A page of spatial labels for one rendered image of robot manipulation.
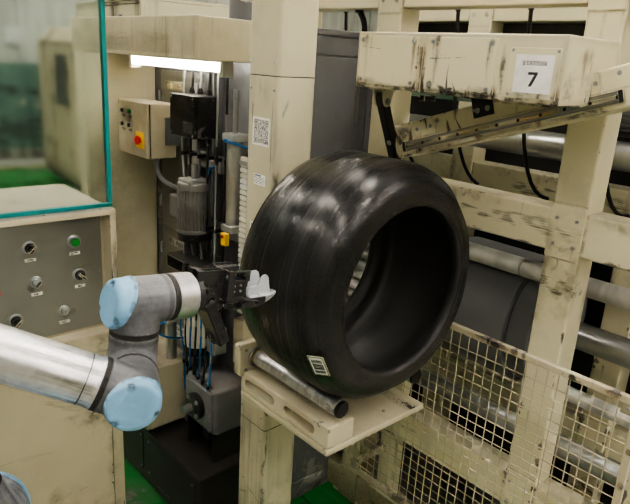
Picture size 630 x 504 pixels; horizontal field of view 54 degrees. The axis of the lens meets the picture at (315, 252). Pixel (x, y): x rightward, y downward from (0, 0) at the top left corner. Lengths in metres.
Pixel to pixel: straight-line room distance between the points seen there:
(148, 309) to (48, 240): 0.74
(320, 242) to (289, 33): 0.59
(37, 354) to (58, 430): 0.99
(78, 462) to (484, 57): 1.61
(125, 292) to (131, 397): 0.19
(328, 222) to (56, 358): 0.59
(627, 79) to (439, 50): 0.42
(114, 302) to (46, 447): 0.95
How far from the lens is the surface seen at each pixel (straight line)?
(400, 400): 1.81
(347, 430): 1.59
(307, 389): 1.59
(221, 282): 1.25
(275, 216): 1.40
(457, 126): 1.74
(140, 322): 1.15
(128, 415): 1.06
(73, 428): 2.04
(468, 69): 1.56
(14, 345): 1.05
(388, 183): 1.38
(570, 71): 1.46
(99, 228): 1.89
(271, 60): 1.66
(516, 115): 1.64
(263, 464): 2.03
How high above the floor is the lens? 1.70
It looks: 17 degrees down
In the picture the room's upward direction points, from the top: 4 degrees clockwise
